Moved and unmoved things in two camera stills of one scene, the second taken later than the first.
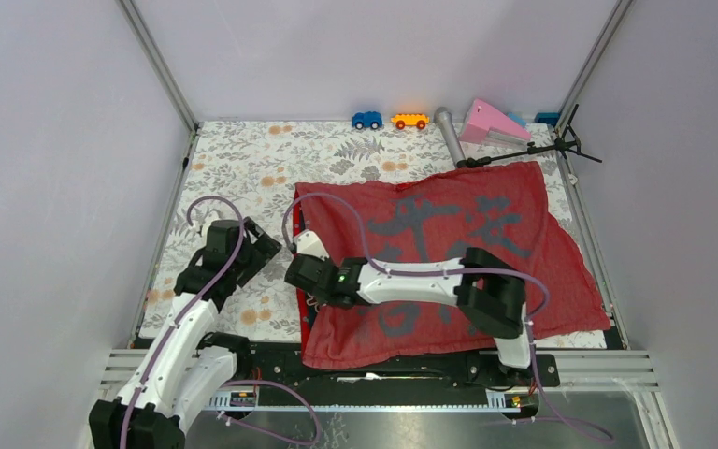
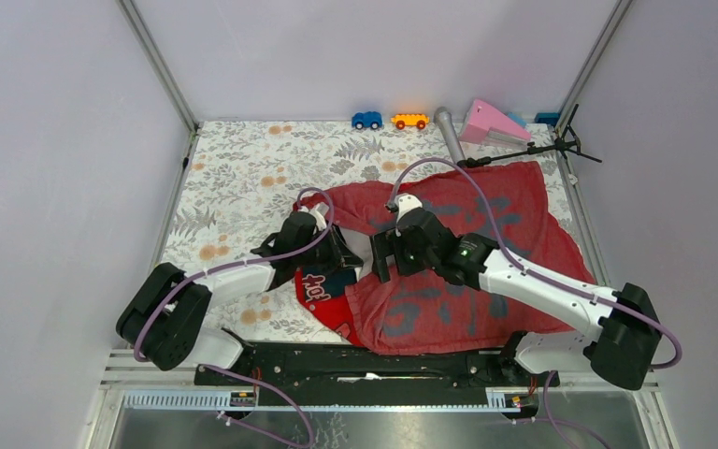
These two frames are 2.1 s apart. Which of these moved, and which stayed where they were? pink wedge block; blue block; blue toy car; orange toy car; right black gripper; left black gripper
Moved: left black gripper; right black gripper
Stayed: pink wedge block; blue block; orange toy car; blue toy car
